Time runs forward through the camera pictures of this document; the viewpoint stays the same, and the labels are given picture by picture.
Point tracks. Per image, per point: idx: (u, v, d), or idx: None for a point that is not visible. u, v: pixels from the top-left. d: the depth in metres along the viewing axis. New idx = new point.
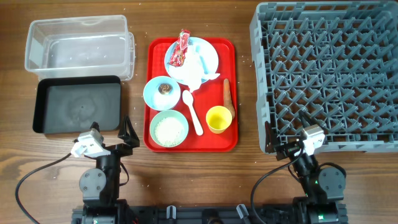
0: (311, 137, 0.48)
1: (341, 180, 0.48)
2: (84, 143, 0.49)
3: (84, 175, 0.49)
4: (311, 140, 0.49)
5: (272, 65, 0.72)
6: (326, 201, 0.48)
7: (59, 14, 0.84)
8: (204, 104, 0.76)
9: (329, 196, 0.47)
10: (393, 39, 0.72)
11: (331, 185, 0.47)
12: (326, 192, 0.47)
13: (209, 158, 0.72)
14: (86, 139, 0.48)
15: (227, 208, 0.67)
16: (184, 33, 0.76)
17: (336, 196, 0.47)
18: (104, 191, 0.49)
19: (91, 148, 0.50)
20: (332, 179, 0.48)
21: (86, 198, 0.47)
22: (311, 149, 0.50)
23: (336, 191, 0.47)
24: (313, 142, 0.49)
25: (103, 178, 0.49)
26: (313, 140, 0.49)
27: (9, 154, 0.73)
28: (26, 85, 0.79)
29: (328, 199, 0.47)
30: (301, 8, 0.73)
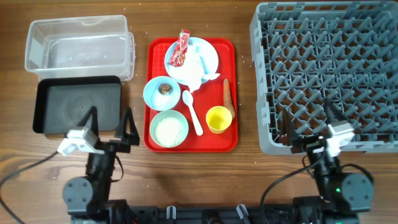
0: (337, 135, 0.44)
1: (367, 188, 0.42)
2: (75, 142, 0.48)
3: (67, 183, 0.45)
4: (337, 139, 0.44)
5: (272, 65, 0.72)
6: (349, 211, 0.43)
7: (59, 14, 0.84)
8: (204, 104, 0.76)
9: (353, 207, 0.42)
10: (392, 40, 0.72)
11: (357, 196, 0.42)
12: (349, 203, 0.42)
13: (209, 158, 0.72)
14: (76, 139, 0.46)
15: (227, 208, 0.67)
16: (183, 33, 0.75)
17: (360, 208, 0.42)
18: (92, 200, 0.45)
19: (82, 147, 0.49)
20: (359, 188, 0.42)
21: (71, 210, 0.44)
22: (336, 148, 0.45)
23: (360, 204, 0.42)
24: (339, 140, 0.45)
25: (89, 188, 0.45)
26: (339, 139, 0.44)
27: (9, 155, 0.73)
28: (26, 85, 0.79)
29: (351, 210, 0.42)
30: (301, 8, 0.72)
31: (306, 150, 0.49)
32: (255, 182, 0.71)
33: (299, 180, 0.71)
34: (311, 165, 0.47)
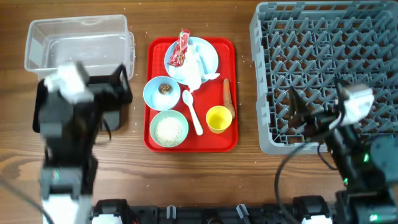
0: (356, 98, 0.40)
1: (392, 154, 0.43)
2: (62, 75, 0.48)
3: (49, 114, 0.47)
4: (356, 103, 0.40)
5: (272, 65, 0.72)
6: (384, 182, 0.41)
7: (59, 14, 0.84)
8: (204, 103, 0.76)
9: (390, 175, 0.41)
10: (393, 39, 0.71)
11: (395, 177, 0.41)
12: (383, 169, 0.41)
13: (209, 158, 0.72)
14: (66, 67, 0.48)
15: (227, 208, 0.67)
16: (183, 33, 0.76)
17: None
18: (69, 128, 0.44)
19: (69, 81, 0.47)
20: (388, 154, 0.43)
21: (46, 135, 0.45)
22: (356, 114, 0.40)
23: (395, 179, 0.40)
24: (358, 107, 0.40)
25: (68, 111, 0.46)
26: (357, 102, 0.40)
27: (9, 154, 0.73)
28: (26, 85, 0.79)
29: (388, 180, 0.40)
30: (301, 8, 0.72)
31: (319, 126, 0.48)
32: (255, 182, 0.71)
33: (299, 180, 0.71)
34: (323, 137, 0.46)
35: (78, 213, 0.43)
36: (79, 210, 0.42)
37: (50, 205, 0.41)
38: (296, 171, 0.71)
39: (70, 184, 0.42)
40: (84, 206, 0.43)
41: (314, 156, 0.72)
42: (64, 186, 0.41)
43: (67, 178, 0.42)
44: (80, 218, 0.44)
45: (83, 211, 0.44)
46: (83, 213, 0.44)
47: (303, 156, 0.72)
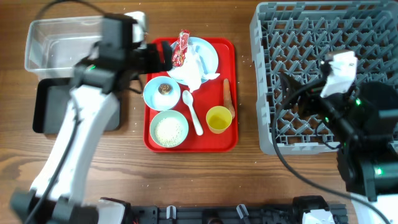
0: (341, 60, 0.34)
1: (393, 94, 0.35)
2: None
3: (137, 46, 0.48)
4: (341, 65, 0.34)
5: (272, 65, 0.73)
6: (377, 119, 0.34)
7: (59, 14, 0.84)
8: (204, 104, 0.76)
9: (385, 112, 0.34)
10: (393, 39, 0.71)
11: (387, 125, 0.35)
12: (375, 107, 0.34)
13: (209, 158, 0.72)
14: None
15: (227, 208, 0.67)
16: (183, 33, 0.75)
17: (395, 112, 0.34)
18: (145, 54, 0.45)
19: None
20: (379, 92, 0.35)
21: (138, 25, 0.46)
22: (341, 77, 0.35)
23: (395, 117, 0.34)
24: (344, 70, 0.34)
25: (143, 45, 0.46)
26: (341, 64, 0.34)
27: (8, 154, 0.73)
28: (27, 85, 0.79)
29: (382, 116, 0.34)
30: (301, 8, 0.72)
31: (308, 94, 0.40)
32: (255, 182, 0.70)
33: (300, 180, 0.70)
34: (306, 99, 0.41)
35: (101, 114, 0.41)
36: (100, 115, 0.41)
37: (81, 104, 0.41)
38: (296, 171, 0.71)
39: (121, 28, 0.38)
40: (109, 108, 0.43)
41: (314, 156, 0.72)
42: (113, 46, 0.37)
43: (116, 40, 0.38)
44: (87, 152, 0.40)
45: (106, 110, 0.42)
46: (103, 118, 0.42)
47: (303, 156, 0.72)
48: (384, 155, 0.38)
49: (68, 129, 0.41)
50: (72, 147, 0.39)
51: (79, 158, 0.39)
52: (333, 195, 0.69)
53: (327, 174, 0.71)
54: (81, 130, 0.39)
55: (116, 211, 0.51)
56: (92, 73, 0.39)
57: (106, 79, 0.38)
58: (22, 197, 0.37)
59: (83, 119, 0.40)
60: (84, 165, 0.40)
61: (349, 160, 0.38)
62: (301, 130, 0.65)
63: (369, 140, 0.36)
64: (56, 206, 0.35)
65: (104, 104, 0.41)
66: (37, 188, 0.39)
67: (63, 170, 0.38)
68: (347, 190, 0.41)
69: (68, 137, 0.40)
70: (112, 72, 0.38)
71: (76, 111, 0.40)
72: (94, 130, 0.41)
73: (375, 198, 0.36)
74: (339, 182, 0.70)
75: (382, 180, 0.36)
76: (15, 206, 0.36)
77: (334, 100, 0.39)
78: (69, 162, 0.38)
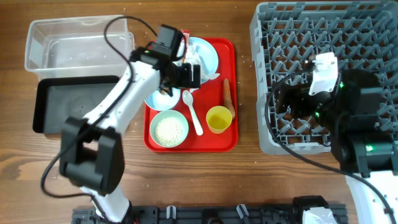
0: (324, 70, 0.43)
1: (370, 82, 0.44)
2: None
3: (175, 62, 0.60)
4: (323, 73, 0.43)
5: (272, 65, 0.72)
6: (359, 96, 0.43)
7: (59, 14, 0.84)
8: (204, 104, 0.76)
9: (364, 90, 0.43)
10: (392, 39, 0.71)
11: (369, 105, 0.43)
12: (357, 88, 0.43)
13: (209, 158, 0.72)
14: None
15: (227, 208, 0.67)
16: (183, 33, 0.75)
17: (370, 91, 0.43)
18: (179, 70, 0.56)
19: None
20: (361, 78, 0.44)
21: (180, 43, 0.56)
22: (317, 85, 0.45)
23: (370, 99, 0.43)
24: (324, 79, 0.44)
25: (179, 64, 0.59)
26: (324, 73, 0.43)
27: (9, 154, 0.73)
28: (26, 85, 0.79)
29: (362, 92, 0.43)
30: (301, 8, 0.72)
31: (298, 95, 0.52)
32: (255, 182, 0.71)
33: (299, 180, 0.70)
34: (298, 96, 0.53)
35: (149, 83, 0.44)
36: (149, 82, 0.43)
37: (137, 71, 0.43)
38: (296, 171, 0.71)
39: (175, 35, 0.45)
40: (155, 82, 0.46)
41: (314, 157, 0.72)
42: (165, 46, 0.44)
43: (169, 41, 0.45)
44: (131, 108, 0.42)
45: (151, 86, 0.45)
46: (148, 88, 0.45)
47: (303, 157, 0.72)
48: (374, 134, 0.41)
49: (120, 83, 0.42)
50: (123, 98, 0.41)
51: (127, 108, 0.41)
52: (333, 195, 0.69)
53: (327, 174, 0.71)
54: (133, 89, 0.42)
55: (124, 203, 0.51)
56: (147, 56, 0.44)
57: (157, 63, 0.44)
58: (71, 123, 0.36)
59: (135, 80, 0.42)
60: (127, 118, 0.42)
61: (342, 139, 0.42)
62: (301, 130, 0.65)
63: (356, 120, 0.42)
64: (102, 136, 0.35)
65: (154, 77, 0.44)
66: (88, 118, 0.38)
67: (111, 112, 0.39)
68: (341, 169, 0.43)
69: (120, 88, 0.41)
70: (163, 61, 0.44)
71: (131, 71, 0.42)
72: (141, 93, 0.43)
73: (368, 173, 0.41)
74: (339, 182, 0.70)
75: (372, 156, 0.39)
76: (64, 129, 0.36)
77: (318, 99, 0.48)
78: (119, 106, 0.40)
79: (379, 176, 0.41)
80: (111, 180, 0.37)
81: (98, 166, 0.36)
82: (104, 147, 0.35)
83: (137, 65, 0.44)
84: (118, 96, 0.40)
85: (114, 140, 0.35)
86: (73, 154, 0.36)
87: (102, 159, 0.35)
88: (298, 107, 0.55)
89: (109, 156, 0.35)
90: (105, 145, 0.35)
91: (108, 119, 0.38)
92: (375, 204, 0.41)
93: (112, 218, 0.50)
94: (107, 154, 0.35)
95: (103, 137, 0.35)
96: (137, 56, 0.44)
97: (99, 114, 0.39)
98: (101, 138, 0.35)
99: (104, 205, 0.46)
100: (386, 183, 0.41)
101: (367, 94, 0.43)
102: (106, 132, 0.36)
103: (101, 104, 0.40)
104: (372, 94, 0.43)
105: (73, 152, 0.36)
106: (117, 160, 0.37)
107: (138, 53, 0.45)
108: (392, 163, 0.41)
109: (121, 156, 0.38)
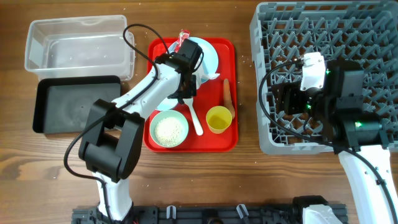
0: (313, 66, 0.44)
1: (354, 65, 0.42)
2: None
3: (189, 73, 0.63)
4: (313, 70, 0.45)
5: (272, 65, 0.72)
6: (342, 78, 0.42)
7: (59, 14, 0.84)
8: (204, 103, 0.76)
9: (347, 72, 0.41)
10: (393, 39, 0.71)
11: (355, 86, 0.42)
12: (340, 70, 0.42)
13: (209, 158, 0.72)
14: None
15: (227, 208, 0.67)
16: (183, 33, 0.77)
17: (354, 72, 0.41)
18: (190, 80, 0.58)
19: None
20: (345, 63, 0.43)
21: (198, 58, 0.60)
22: (306, 82, 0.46)
23: (356, 79, 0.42)
24: (313, 75, 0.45)
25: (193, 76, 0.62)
26: (313, 70, 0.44)
27: (9, 154, 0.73)
28: (26, 85, 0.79)
29: (346, 74, 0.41)
30: (301, 8, 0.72)
31: (291, 94, 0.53)
32: (255, 182, 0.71)
33: (300, 180, 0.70)
34: (291, 95, 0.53)
35: (170, 83, 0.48)
36: (170, 83, 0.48)
37: (161, 71, 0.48)
38: (296, 171, 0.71)
39: (196, 50, 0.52)
40: (175, 84, 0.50)
41: (314, 157, 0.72)
42: (186, 57, 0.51)
43: (190, 54, 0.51)
44: (154, 102, 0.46)
45: (171, 87, 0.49)
46: (168, 89, 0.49)
47: (303, 157, 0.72)
48: (362, 114, 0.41)
49: (146, 79, 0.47)
50: (147, 90, 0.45)
51: (150, 100, 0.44)
52: (333, 195, 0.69)
53: (328, 174, 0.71)
54: (157, 85, 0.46)
55: (127, 201, 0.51)
56: (171, 61, 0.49)
57: (178, 67, 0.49)
58: (101, 105, 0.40)
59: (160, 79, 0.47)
60: (148, 111, 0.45)
61: (331, 121, 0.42)
62: (301, 130, 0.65)
63: (343, 100, 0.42)
64: (128, 120, 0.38)
65: (175, 81, 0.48)
66: (116, 102, 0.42)
67: (137, 100, 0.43)
68: (336, 154, 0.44)
69: (146, 83, 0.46)
70: (183, 66, 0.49)
71: (157, 70, 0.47)
72: (161, 92, 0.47)
73: (359, 147, 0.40)
74: (339, 182, 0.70)
75: (361, 132, 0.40)
76: (93, 110, 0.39)
77: (309, 93, 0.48)
78: (144, 97, 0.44)
79: (370, 150, 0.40)
80: (127, 165, 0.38)
81: (119, 149, 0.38)
82: (129, 129, 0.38)
83: (161, 66, 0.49)
84: (144, 88, 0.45)
85: (138, 123, 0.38)
86: (96, 134, 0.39)
87: (124, 142, 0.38)
88: (291, 102, 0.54)
89: (131, 139, 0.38)
90: (130, 128, 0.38)
91: (135, 106, 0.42)
92: (367, 177, 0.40)
93: (114, 216, 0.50)
94: (130, 136, 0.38)
95: (129, 120, 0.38)
96: (161, 61, 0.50)
97: (126, 99, 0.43)
98: (126, 122, 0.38)
99: (111, 197, 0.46)
100: (377, 156, 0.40)
101: (352, 76, 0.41)
102: (130, 116, 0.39)
103: (128, 93, 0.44)
104: (356, 75, 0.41)
105: (97, 132, 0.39)
106: (136, 147, 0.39)
107: (163, 58, 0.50)
108: (381, 137, 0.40)
109: (139, 145, 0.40)
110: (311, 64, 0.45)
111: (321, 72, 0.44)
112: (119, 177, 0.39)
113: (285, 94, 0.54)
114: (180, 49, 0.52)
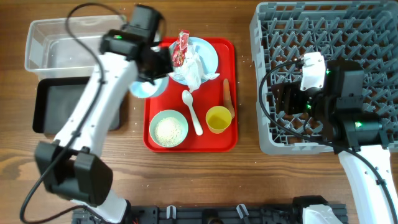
0: (314, 66, 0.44)
1: (354, 65, 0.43)
2: None
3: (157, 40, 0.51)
4: (313, 70, 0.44)
5: (272, 65, 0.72)
6: (342, 78, 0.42)
7: (59, 14, 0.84)
8: (204, 103, 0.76)
9: (348, 71, 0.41)
10: (392, 39, 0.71)
11: (354, 86, 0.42)
12: (340, 70, 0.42)
13: (209, 158, 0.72)
14: None
15: (227, 208, 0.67)
16: (183, 33, 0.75)
17: (354, 71, 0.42)
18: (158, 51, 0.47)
19: None
20: (344, 63, 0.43)
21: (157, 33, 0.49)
22: (306, 81, 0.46)
23: (356, 79, 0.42)
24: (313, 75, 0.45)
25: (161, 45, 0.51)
26: (314, 70, 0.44)
27: (9, 154, 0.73)
28: (26, 85, 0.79)
29: (346, 74, 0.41)
30: (301, 8, 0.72)
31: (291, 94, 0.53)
32: (255, 181, 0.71)
33: (300, 180, 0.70)
34: (291, 95, 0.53)
35: (122, 80, 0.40)
36: (123, 79, 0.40)
37: (107, 68, 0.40)
38: (296, 171, 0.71)
39: (152, 17, 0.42)
40: (130, 74, 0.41)
41: (314, 157, 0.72)
42: (141, 28, 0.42)
43: (145, 23, 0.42)
44: (109, 108, 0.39)
45: (127, 78, 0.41)
46: (124, 85, 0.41)
47: (302, 157, 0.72)
48: (363, 114, 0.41)
49: (90, 88, 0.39)
50: (94, 106, 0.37)
51: (101, 120, 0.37)
52: (333, 195, 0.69)
53: (327, 174, 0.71)
54: (104, 91, 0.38)
55: (120, 205, 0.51)
56: (118, 41, 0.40)
57: (130, 48, 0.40)
58: (44, 147, 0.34)
59: (107, 81, 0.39)
60: (104, 123, 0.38)
61: (332, 121, 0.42)
62: (301, 130, 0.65)
63: (343, 100, 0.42)
64: (77, 161, 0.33)
65: (127, 71, 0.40)
66: (60, 139, 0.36)
67: (86, 124, 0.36)
68: (336, 153, 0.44)
69: (91, 97, 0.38)
70: (137, 43, 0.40)
71: (102, 71, 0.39)
72: (115, 96, 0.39)
73: (359, 147, 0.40)
74: (339, 182, 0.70)
75: (361, 132, 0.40)
76: (38, 155, 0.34)
77: (309, 93, 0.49)
78: (91, 119, 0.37)
79: (370, 149, 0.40)
80: (97, 195, 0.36)
81: (81, 186, 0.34)
82: (81, 171, 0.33)
83: (106, 59, 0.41)
84: (90, 102, 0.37)
85: (91, 159, 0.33)
86: (53, 177, 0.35)
87: (83, 182, 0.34)
88: (291, 102, 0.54)
89: (88, 178, 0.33)
90: (82, 168, 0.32)
91: (81, 139, 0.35)
92: (367, 177, 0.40)
93: (109, 220, 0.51)
94: (86, 176, 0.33)
95: (78, 158, 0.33)
96: (107, 46, 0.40)
97: (71, 132, 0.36)
98: (76, 160, 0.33)
99: (99, 212, 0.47)
100: (377, 156, 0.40)
101: (352, 76, 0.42)
102: (80, 154, 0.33)
103: (72, 119, 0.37)
104: (356, 74, 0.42)
105: (53, 175, 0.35)
106: (100, 177, 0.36)
107: (107, 43, 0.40)
108: (381, 137, 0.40)
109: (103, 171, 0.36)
110: (311, 64, 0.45)
111: (321, 72, 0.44)
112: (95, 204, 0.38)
113: (285, 94, 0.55)
114: (133, 20, 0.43)
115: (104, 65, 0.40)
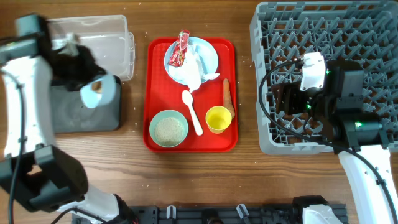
0: (313, 67, 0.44)
1: (354, 65, 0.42)
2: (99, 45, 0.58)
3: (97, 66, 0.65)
4: (311, 70, 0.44)
5: (272, 65, 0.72)
6: (343, 79, 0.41)
7: (59, 14, 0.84)
8: (204, 103, 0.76)
9: (348, 73, 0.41)
10: (393, 39, 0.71)
11: (355, 86, 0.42)
12: (340, 71, 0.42)
13: (209, 158, 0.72)
14: None
15: (227, 208, 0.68)
16: (183, 33, 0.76)
17: (355, 72, 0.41)
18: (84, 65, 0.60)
19: None
20: (345, 63, 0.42)
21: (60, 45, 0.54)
22: (306, 82, 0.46)
23: (356, 79, 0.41)
24: (313, 76, 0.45)
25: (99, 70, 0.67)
26: (313, 70, 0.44)
27: None
28: None
29: (346, 75, 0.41)
30: (301, 8, 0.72)
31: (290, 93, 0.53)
32: (255, 182, 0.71)
33: (300, 180, 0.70)
34: (291, 95, 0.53)
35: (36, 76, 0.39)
36: (40, 73, 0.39)
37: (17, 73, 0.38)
38: (296, 171, 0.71)
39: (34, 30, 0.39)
40: (44, 67, 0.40)
41: (314, 157, 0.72)
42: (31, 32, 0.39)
43: (33, 26, 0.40)
44: (42, 102, 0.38)
45: (46, 71, 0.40)
46: (45, 78, 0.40)
47: (302, 157, 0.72)
48: (363, 114, 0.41)
49: (11, 98, 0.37)
50: (27, 106, 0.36)
51: (38, 116, 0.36)
52: (333, 195, 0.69)
53: (327, 174, 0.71)
54: (25, 94, 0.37)
55: (111, 200, 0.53)
56: (15, 47, 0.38)
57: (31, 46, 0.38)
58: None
59: (23, 84, 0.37)
60: (43, 117, 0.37)
61: (331, 121, 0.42)
62: (301, 130, 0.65)
63: (343, 100, 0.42)
64: (37, 157, 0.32)
65: (38, 67, 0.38)
66: (25, 140, 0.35)
67: (26, 130, 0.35)
68: (336, 153, 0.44)
69: (17, 106, 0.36)
70: (35, 43, 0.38)
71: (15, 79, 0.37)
72: (38, 87, 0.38)
73: (359, 147, 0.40)
74: (339, 182, 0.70)
75: (361, 132, 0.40)
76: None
77: (309, 93, 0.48)
78: (29, 119, 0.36)
79: (370, 150, 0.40)
80: (74, 184, 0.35)
81: (55, 181, 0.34)
82: (45, 164, 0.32)
83: (13, 65, 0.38)
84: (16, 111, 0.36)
85: (50, 150, 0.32)
86: (25, 190, 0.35)
87: (53, 175, 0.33)
88: (291, 102, 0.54)
89: (56, 168, 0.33)
90: (44, 161, 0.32)
91: (29, 141, 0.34)
92: (367, 177, 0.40)
93: (106, 217, 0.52)
94: (54, 167, 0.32)
95: (37, 155, 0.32)
96: (7, 56, 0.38)
97: (17, 140, 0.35)
98: (37, 157, 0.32)
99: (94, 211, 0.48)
100: (377, 156, 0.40)
101: (352, 76, 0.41)
102: (37, 149, 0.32)
103: (33, 123, 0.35)
104: (357, 75, 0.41)
105: (21, 188, 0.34)
106: (69, 165, 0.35)
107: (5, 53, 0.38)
108: (381, 137, 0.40)
109: (70, 160, 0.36)
110: (310, 64, 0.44)
111: (321, 71, 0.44)
112: (80, 194, 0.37)
113: (285, 95, 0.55)
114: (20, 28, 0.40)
115: (11, 72, 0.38)
